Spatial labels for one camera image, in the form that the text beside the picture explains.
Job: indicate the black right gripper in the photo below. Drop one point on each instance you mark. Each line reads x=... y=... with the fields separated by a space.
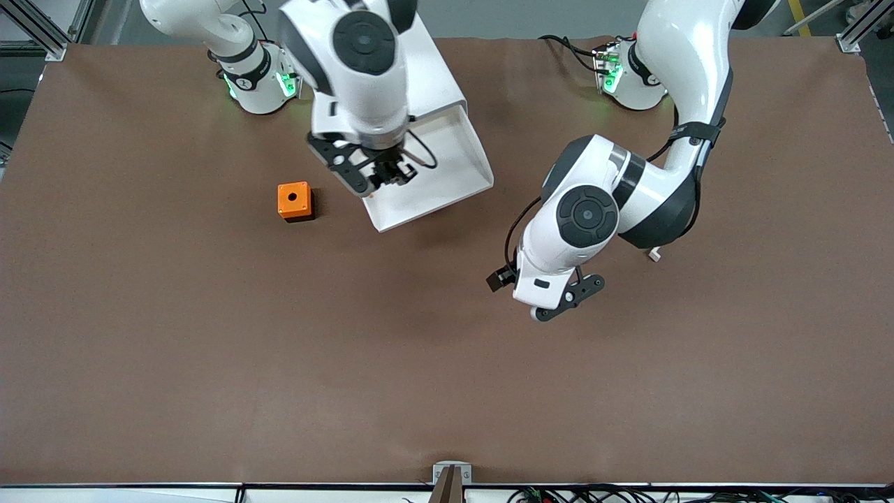
x=388 y=168

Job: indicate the white plastic cabinet drawer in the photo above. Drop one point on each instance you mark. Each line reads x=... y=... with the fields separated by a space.
x=447 y=175

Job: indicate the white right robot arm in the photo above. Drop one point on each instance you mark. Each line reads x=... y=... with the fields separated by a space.
x=363 y=63

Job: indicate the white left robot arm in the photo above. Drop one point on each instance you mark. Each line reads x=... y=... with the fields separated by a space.
x=670 y=70

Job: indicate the brown table cover mat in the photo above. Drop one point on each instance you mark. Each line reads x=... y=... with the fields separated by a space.
x=447 y=384

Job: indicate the black bracket with screws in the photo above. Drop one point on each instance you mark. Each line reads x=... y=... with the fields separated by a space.
x=342 y=162
x=580 y=292

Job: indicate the orange black button enclosure box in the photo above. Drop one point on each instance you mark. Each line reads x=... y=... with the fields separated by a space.
x=293 y=199

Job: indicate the white curved plastic bracket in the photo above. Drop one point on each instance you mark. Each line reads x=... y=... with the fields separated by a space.
x=655 y=256

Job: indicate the metal edge mounting bracket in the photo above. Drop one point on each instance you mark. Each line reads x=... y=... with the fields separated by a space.
x=441 y=474

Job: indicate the brown post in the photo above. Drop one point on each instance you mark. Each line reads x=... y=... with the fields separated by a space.
x=450 y=490

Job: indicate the aluminium frame profile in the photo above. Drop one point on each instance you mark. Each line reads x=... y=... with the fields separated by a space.
x=82 y=17
x=855 y=33
x=52 y=43

